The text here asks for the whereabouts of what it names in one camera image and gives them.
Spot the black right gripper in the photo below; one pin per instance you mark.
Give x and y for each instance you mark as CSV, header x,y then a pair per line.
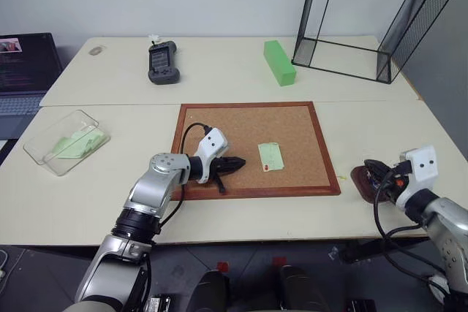
x,y
388,180

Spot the green sticky note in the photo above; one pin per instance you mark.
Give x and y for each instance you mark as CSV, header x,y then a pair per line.
x,y
271,155

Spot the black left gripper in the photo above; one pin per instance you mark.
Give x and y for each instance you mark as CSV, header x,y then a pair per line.
x,y
218,167

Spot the small clear round disc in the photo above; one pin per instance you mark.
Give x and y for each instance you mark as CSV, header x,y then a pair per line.
x,y
96,50

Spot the clear plastic box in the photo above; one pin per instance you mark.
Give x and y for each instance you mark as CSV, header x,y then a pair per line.
x,y
66,144

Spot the pile of green notes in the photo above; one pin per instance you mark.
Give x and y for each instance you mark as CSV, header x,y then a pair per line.
x,y
78,144

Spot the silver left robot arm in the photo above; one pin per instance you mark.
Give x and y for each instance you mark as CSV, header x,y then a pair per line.
x,y
146,195

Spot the black bar under table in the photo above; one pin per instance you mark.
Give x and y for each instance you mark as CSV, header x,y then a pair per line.
x,y
376,250

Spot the brown oval tray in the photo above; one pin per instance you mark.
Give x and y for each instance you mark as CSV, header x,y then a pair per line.
x,y
362,184

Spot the wood framed cork board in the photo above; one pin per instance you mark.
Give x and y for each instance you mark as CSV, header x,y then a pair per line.
x,y
252,125

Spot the dark rounded shape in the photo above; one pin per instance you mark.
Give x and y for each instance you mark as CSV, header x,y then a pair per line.
x,y
300,290
212,292

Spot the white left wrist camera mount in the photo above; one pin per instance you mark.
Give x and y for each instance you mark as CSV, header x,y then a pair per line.
x,y
212,142

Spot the green rectangular block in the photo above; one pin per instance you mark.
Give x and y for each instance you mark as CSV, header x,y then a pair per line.
x,y
279,63

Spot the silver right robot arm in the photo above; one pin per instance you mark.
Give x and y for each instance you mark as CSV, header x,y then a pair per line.
x,y
448,224

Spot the black handheld controller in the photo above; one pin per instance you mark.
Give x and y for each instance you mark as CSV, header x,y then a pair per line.
x,y
162,63

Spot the grey laptop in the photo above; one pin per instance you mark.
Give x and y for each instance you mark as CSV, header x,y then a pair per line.
x,y
22,71

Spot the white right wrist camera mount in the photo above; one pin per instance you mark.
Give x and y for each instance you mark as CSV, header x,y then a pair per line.
x,y
422,162

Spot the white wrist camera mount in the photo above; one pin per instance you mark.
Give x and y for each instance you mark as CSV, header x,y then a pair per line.
x,y
212,142
422,162

